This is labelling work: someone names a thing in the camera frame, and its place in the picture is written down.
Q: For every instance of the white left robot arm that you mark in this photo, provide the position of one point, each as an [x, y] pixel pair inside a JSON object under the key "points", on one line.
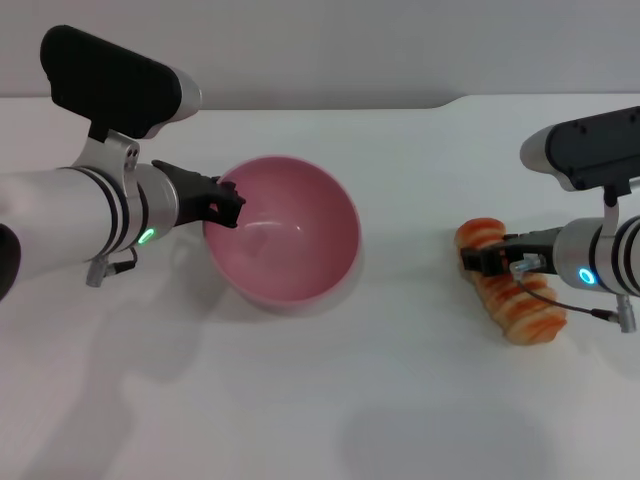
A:
{"points": [[70, 225]]}

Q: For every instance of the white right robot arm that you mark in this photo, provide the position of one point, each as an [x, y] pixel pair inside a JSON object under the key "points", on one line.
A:
{"points": [[610, 255]]}

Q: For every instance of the right wrist camera black silver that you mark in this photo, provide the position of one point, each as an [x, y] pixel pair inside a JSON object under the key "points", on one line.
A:
{"points": [[590, 150]]}

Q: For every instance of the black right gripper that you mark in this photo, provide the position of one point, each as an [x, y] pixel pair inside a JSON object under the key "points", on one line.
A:
{"points": [[540, 239]]}

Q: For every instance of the pink plastic bowl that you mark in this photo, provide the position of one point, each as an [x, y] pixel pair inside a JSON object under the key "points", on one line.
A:
{"points": [[300, 260]]}

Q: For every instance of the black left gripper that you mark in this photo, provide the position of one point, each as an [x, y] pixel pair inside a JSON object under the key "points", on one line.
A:
{"points": [[192, 195]]}

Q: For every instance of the orange ridged toy bread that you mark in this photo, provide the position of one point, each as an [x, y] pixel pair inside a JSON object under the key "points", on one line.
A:
{"points": [[525, 315]]}

